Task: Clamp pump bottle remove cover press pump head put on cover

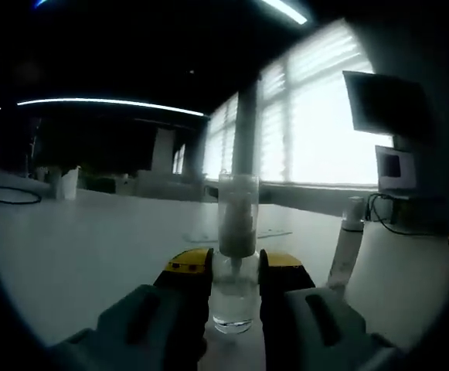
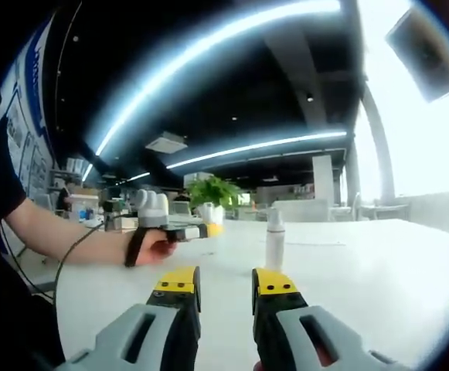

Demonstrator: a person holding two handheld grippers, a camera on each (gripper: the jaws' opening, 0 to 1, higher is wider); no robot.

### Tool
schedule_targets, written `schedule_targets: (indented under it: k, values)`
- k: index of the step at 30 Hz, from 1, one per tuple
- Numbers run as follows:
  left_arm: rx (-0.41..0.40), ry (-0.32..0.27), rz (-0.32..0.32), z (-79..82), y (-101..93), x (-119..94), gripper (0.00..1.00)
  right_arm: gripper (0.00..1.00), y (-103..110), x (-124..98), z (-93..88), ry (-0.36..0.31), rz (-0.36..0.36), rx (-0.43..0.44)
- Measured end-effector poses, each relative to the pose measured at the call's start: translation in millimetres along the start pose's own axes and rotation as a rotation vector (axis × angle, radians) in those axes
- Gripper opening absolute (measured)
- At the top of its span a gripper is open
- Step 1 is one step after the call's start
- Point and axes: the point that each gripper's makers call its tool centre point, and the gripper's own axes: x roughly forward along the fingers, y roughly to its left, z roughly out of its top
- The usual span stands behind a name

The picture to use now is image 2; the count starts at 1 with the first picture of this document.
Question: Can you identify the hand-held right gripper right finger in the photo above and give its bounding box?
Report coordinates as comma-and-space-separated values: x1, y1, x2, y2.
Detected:
251, 267, 397, 371

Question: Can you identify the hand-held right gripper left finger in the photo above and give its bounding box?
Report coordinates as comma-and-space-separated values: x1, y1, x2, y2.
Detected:
67, 265, 202, 371

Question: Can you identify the pale opaque pump bottle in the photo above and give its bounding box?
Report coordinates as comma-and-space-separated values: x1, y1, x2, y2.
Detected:
266, 206, 287, 270

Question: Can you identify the person's left hand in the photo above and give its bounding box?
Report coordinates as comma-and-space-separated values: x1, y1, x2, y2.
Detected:
134, 228, 175, 267

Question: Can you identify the white plant pot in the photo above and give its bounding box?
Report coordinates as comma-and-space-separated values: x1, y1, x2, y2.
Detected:
202, 203, 226, 226

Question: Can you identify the green potted plant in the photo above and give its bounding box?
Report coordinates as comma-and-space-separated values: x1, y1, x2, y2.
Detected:
185, 175, 243, 212

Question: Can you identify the ceiling air vent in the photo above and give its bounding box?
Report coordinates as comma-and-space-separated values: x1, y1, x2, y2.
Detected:
145, 131, 189, 153

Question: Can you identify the long ceiling light strip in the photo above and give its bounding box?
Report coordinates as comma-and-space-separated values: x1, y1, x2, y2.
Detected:
165, 131, 349, 170
94, 0, 343, 156

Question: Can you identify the white partition panel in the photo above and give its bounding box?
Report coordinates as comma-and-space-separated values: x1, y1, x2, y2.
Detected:
272, 199, 330, 223

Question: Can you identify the white column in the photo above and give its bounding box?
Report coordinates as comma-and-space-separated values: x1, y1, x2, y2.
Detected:
311, 156, 335, 200

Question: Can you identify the black t-shirt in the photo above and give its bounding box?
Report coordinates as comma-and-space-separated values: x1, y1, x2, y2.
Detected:
0, 115, 67, 371

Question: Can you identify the large bright window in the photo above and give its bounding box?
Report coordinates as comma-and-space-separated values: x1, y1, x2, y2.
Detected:
353, 0, 449, 199

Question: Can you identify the black wrist strap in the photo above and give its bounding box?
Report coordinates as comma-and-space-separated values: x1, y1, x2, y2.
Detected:
124, 226, 148, 268

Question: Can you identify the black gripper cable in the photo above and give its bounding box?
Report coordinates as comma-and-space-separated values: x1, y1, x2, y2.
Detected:
0, 220, 106, 312

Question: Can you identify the blue and white wall poster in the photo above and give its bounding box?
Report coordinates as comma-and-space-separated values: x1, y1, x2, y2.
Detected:
0, 19, 60, 202

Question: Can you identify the wall-mounted black monitor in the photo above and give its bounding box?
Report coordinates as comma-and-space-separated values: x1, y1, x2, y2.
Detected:
385, 7, 449, 103

